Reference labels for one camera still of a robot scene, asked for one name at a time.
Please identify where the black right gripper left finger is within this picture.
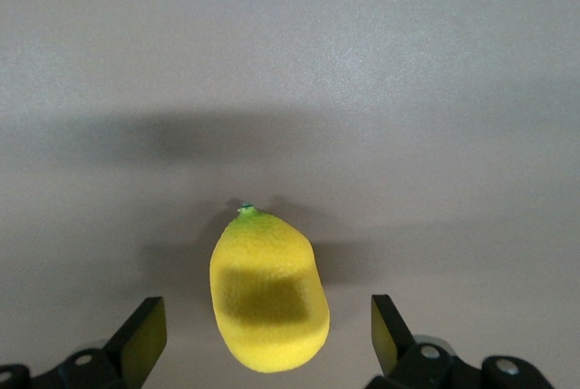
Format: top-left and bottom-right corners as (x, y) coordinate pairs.
(0, 296), (169, 389)

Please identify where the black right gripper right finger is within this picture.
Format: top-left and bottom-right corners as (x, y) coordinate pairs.
(365, 294), (557, 389)

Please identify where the yellow lemon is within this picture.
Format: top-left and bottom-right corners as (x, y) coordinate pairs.
(208, 200), (331, 374)

